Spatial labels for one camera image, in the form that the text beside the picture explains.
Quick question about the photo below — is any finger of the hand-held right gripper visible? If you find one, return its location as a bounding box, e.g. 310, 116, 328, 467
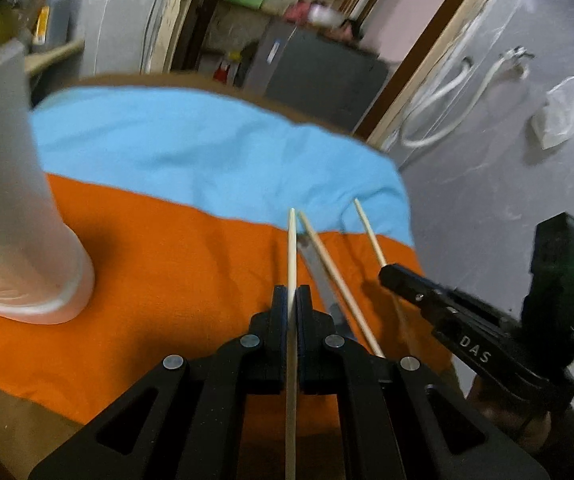
378, 262, 498, 328

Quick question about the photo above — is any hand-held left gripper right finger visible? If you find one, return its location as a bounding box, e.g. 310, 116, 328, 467
294, 284, 550, 480

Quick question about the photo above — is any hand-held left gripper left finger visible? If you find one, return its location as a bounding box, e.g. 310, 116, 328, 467
27, 284, 293, 480

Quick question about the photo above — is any wooden chopstick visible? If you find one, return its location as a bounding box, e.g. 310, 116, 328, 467
284, 208, 299, 480
354, 198, 418, 361
298, 211, 385, 359

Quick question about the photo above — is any white plastic utensil holder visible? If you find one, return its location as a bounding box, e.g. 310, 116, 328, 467
0, 37, 95, 325

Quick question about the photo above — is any person's right hand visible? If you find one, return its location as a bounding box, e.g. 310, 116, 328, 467
467, 374, 552, 448

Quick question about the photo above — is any small metal knife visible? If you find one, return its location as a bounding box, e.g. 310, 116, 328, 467
297, 237, 350, 336

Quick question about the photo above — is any light blue cloth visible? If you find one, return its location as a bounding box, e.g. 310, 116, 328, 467
27, 85, 415, 248

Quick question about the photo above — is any hanging clear plastic bag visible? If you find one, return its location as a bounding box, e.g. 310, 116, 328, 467
532, 65, 574, 150

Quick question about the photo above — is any grey cabinet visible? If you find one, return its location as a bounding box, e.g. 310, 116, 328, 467
244, 20, 393, 133

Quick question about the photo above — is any red fire extinguisher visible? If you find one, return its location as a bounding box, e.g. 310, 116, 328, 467
214, 52, 240, 86

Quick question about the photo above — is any white bowl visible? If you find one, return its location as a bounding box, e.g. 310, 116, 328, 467
309, 4, 343, 27

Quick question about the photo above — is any red cloth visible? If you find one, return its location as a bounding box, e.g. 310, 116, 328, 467
284, 1, 318, 22

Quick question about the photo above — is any beige kitchen counter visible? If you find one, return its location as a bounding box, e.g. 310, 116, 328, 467
24, 40, 85, 77

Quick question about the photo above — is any white hose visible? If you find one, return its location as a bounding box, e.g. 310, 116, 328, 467
399, 47, 518, 148

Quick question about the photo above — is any metal wall tap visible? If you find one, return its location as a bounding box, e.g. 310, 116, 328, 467
499, 46, 535, 78

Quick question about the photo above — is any cream door frame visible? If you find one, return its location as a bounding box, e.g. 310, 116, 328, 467
140, 0, 512, 151

